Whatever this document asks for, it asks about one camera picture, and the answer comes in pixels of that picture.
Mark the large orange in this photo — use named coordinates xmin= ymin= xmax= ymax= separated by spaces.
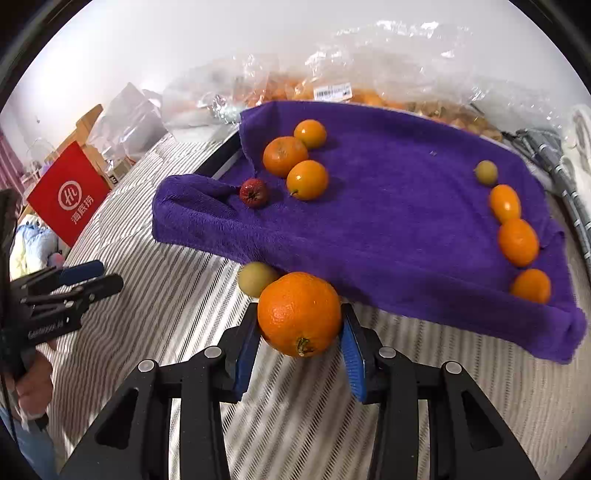
xmin=257 ymin=272 xmax=342 ymax=358

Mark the red small apple-like fruit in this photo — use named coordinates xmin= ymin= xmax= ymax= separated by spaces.
xmin=239 ymin=178 xmax=270 ymax=209

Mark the orange fruit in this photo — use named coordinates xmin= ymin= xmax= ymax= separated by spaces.
xmin=510 ymin=268 xmax=552 ymax=304

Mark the medium orange tangerine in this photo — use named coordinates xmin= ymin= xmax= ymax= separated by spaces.
xmin=498 ymin=218 xmax=540 ymax=267

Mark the small oval orange kumquat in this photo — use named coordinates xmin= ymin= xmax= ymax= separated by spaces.
xmin=489 ymin=184 xmax=522 ymax=224

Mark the rough-skinned mandarin orange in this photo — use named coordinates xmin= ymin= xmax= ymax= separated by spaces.
xmin=263 ymin=136 xmax=308 ymax=178

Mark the person's left hand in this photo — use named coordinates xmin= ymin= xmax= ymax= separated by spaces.
xmin=6 ymin=349 xmax=53 ymax=420

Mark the red paper bag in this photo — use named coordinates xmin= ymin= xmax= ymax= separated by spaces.
xmin=27 ymin=142 xmax=110 ymax=247

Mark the striped grey white quilt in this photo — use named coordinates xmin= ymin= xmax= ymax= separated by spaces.
xmin=49 ymin=135 xmax=590 ymax=479

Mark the yellow-green round fruit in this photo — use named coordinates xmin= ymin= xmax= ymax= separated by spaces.
xmin=238 ymin=262 xmax=280 ymax=298

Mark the cardboard box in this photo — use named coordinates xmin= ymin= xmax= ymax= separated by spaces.
xmin=56 ymin=104 xmax=134 ymax=188

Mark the translucent white plastic bag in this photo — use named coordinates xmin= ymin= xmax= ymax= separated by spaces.
xmin=95 ymin=83 xmax=167 ymax=162

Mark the purple towel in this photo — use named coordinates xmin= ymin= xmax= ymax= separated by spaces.
xmin=152 ymin=101 xmax=587 ymax=364

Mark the small yellow-green fruit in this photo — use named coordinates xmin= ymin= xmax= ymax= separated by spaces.
xmin=474 ymin=160 xmax=498 ymax=186

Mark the small round orange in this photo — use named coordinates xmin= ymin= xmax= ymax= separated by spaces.
xmin=294 ymin=119 xmax=328 ymax=150

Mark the grey plaid cloth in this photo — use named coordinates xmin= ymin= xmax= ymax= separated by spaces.
xmin=502 ymin=128 xmax=590 ymax=275

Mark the white folded cloth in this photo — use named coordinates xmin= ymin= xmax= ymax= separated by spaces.
xmin=562 ymin=104 xmax=590 ymax=189

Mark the clear plastic fruit bag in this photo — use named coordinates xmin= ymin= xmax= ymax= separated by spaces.
xmin=161 ymin=20 xmax=570 ymax=139

